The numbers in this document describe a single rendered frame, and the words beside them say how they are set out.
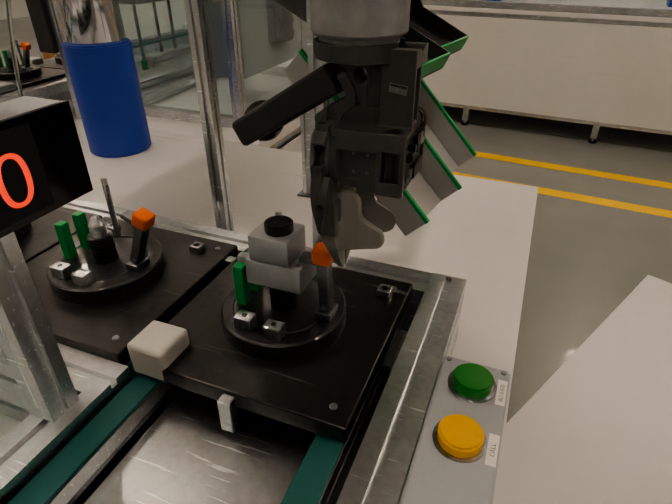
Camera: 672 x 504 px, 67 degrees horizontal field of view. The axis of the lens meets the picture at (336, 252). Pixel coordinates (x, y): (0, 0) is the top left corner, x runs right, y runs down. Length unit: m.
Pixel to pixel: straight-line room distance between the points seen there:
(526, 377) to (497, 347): 1.25
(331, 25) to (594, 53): 3.93
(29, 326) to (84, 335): 0.13
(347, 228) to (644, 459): 0.42
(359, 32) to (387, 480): 0.35
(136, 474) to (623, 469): 0.50
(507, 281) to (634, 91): 3.54
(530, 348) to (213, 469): 1.71
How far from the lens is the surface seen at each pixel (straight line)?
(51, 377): 0.54
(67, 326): 0.64
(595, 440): 0.67
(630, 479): 0.65
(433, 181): 0.80
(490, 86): 4.41
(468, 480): 0.47
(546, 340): 2.17
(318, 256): 0.50
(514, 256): 0.95
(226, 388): 0.51
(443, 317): 0.61
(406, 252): 0.91
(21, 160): 0.40
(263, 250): 0.51
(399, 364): 0.54
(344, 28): 0.39
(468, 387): 0.52
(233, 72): 1.52
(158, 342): 0.55
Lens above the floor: 1.34
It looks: 32 degrees down
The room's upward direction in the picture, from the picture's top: straight up
